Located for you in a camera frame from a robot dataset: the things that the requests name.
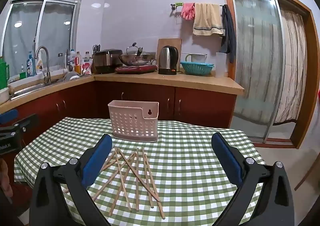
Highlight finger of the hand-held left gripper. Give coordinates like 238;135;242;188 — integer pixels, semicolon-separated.
0;109;19;125
0;114;38;138

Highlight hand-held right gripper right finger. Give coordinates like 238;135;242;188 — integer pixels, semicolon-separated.
211;132;295;226

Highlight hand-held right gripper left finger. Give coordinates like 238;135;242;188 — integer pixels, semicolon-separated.
29;134;113;226

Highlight pink plastic utensil basket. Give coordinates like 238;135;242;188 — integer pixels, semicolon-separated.
108;100;160;143

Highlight pile of wooden chopsticks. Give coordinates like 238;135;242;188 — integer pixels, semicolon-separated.
64;147;166;219

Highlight person's left hand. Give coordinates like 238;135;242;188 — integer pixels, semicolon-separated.
0;160;13;199

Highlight steel kitchen sink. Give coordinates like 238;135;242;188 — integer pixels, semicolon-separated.
10;82;48;99

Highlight green checked tablecloth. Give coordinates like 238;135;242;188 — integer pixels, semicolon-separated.
14;117;267;226

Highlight green thermos flask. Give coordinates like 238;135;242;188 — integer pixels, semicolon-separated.
0;57;10;90

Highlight blue detergent bottle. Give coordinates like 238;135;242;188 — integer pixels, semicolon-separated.
27;51;35;77

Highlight steel kitchen faucet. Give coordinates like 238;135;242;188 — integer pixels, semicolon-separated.
35;46;52;84

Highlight white spray bottle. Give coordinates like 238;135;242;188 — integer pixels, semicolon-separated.
36;56;44;75

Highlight red-brown kitchen cabinet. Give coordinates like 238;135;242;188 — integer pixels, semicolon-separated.
0;81;237;167

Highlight white dish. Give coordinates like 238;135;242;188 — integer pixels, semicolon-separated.
63;71;80;82

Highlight orange liquid bottle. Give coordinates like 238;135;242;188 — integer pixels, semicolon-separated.
74;52;82;74

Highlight wooden chair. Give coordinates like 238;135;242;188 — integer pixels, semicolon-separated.
294;152;320;191

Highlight pink and white pouch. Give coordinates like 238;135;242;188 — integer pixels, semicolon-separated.
81;52;93;75

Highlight translucent plastic cup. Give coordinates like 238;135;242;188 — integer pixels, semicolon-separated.
215;52;227;78

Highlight steel rice cooker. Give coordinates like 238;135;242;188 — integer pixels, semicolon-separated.
92;50;123;74

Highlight red induction cooker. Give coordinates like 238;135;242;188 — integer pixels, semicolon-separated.
115;64;158;74

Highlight beige kitchen countertop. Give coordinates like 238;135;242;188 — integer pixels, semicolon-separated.
0;70;245;114

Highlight teal plastic colander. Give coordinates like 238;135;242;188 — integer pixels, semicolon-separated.
180;61;215;76

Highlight frosted glass sliding door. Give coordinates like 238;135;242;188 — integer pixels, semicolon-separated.
231;0;295;142

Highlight sliding kitchen window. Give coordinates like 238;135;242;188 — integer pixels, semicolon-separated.
1;0;88;77

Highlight steel wok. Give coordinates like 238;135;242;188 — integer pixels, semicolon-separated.
119;53;157;66

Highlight white green mug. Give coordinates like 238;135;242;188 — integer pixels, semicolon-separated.
180;53;208;63

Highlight striped beige curtain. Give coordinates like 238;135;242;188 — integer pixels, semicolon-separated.
272;9;308;125

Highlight glass wok lid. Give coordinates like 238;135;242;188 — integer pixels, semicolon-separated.
126;43;143;57

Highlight steel electric kettle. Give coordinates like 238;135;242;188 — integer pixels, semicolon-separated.
158;46;179;75

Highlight dark hanging cloth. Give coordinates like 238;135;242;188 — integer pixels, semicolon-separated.
220;4;236;64

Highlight wooden cutting board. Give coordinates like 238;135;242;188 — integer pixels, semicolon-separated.
157;38;182;67

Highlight beige hanging towel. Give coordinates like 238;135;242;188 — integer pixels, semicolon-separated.
192;3;224;36

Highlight pink rubber gloves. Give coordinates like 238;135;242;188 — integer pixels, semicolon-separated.
181;3;195;20

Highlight metal towel rack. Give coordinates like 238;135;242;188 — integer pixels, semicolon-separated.
171;2;225;18

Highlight brown wooden door frame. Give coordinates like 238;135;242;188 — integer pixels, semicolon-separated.
221;0;314;149

